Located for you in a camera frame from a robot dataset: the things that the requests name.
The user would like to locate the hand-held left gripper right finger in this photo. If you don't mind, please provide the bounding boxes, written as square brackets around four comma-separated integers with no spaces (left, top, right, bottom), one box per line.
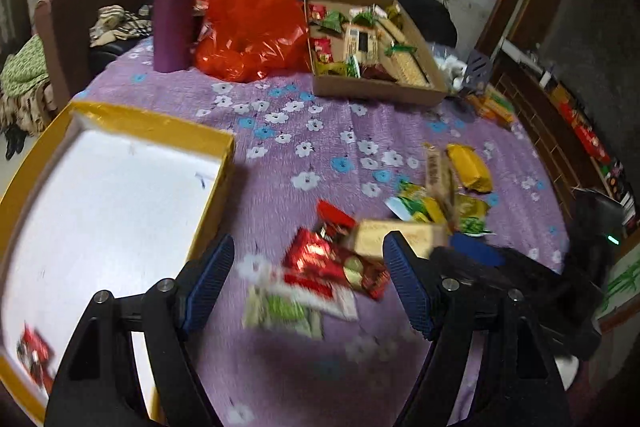
[382,231,576,427]

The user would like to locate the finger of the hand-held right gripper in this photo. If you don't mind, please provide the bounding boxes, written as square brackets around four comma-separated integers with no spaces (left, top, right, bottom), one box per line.
[449,233,507,269]

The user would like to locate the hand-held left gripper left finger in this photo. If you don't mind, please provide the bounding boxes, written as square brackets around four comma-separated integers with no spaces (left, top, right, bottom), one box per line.
[44,234,236,427]

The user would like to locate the dark red snack packet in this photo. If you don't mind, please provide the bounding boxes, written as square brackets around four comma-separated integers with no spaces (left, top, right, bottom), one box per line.
[340,253,392,301]

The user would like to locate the beige biscuit packet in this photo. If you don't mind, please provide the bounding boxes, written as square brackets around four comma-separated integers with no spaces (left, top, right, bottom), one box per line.
[352,219,451,259]

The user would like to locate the green yellow snack packet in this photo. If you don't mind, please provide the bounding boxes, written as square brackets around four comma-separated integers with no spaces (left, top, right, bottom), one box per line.
[384,181,447,224]

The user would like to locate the green white snack packet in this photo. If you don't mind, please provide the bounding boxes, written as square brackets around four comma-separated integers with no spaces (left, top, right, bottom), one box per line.
[241,289,327,342]

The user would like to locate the brown barcode biscuit packet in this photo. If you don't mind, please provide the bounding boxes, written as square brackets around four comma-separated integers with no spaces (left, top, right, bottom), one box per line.
[424,146,457,228]

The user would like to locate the yellow foil snack packet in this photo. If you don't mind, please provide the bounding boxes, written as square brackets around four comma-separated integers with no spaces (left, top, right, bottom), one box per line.
[446,143,494,195]

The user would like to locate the white red snack packet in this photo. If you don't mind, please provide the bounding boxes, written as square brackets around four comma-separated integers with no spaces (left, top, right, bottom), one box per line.
[250,266,359,322]

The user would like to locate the red foil snack packet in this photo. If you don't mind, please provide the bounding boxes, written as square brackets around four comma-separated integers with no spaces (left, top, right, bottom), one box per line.
[284,228,347,280]

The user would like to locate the yellow cardboard box white inside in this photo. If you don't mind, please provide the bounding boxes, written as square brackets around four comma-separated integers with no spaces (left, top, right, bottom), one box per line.
[0,101,236,425]

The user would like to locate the gold green snack packet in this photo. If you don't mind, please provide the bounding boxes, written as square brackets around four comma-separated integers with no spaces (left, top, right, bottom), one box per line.
[450,194,493,239]

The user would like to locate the bamboo print picture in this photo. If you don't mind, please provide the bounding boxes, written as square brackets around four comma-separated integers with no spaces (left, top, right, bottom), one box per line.
[594,254,640,334]

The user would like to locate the orange snack packet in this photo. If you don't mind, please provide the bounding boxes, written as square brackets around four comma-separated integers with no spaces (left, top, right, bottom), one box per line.
[466,93,502,118]
[481,86,517,128]

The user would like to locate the wooden shelf with boxes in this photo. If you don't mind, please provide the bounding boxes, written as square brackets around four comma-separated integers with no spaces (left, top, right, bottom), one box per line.
[492,36,640,230]

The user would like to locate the purple floral tablecloth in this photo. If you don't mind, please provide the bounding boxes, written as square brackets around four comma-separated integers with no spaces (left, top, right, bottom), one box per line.
[75,34,571,427]

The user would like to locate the grey slotted plastic holder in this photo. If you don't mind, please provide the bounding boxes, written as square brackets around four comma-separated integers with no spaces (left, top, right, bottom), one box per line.
[461,48,496,96]

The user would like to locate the white crumpled tissue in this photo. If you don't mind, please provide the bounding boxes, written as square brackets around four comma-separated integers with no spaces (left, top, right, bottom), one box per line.
[431,53,469,94]

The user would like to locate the brown cardboard box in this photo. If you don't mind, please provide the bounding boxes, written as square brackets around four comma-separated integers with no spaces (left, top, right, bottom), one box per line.
[302,0,449,108]

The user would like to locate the red wrapped candy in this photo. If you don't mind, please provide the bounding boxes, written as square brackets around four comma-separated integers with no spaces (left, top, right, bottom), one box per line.
[16,323,57,394]

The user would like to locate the pile of assorted snack packets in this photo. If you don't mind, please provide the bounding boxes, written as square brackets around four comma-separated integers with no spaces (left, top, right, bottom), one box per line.
[307,1,434,88]

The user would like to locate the black boots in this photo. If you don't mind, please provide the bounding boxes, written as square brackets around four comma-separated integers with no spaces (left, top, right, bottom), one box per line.
[4,126,27,160]

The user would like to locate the beige printed blanket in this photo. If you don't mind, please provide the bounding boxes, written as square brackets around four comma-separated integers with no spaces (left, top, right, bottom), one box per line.
[0,82,57,135]

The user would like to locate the plaid cloth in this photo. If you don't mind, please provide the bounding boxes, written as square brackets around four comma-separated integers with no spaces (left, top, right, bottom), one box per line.
[89,4,152,48]

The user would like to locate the red plastic bag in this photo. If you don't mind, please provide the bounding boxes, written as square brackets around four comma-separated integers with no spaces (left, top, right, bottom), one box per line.
[192,0,312,82]

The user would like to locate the green patterned blanket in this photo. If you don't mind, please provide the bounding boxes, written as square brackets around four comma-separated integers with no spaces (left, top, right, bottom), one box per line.
[0,36,51,94]

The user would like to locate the brown armchair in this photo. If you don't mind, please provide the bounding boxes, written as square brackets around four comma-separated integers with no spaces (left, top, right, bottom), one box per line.
[32,0,162,100]

